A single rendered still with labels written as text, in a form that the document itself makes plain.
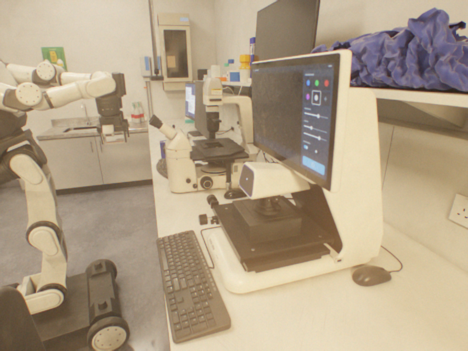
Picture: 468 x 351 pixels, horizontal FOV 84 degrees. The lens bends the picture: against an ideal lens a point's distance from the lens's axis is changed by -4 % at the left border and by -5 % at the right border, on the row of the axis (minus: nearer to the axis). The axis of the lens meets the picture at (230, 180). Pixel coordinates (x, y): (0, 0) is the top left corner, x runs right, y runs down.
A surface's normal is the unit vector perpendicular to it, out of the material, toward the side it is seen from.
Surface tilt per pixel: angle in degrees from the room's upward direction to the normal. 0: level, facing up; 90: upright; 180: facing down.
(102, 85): 101
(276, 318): 0
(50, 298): 90
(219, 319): 5
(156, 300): 0
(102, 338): 90
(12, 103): 82
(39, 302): 90
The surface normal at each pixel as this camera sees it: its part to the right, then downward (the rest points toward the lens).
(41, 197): 0.33, 0.68
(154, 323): -0.01, -0.93
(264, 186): 0.38, 0.15
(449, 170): -0.96, 0.11
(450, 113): 0.29, 0.33
